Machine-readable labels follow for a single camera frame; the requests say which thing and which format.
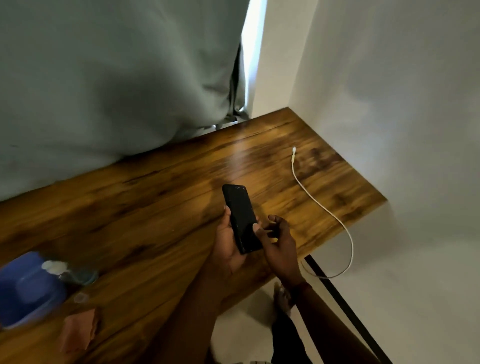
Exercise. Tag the person's right hand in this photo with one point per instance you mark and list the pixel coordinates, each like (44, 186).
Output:
(283, 255)

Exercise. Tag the person's left hand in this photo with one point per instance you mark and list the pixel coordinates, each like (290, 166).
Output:
(227, 255)

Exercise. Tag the black smartphone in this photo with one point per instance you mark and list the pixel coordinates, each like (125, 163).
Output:
(242, 217)

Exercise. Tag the clear spray bottle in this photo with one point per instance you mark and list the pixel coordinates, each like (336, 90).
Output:
(77, 276)

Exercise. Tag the orange cleaning cloth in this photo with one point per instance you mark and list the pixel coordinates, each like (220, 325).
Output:
(78, 332)

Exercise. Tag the blue plastic container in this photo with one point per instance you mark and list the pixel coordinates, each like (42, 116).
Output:
(26, 292)

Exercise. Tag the person's right forearm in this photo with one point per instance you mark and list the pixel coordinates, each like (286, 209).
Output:
(333, 330)

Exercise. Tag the person's left forearm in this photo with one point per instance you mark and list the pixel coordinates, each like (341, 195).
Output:
(187, 322)

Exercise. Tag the person's right foot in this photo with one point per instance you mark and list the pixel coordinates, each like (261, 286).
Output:
(283, 300)

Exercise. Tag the red wrist band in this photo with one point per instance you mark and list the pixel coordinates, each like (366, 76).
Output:
(302, 289)

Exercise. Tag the black trousers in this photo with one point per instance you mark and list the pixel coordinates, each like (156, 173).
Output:
(287, 341)

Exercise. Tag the black table leg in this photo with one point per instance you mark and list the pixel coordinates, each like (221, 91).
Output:
(348, 311)

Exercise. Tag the small clear bottle cap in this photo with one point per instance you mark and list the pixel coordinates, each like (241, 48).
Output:
(81, 298)

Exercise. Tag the grey-green curtain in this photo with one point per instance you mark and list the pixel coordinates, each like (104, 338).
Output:
(112, 75)

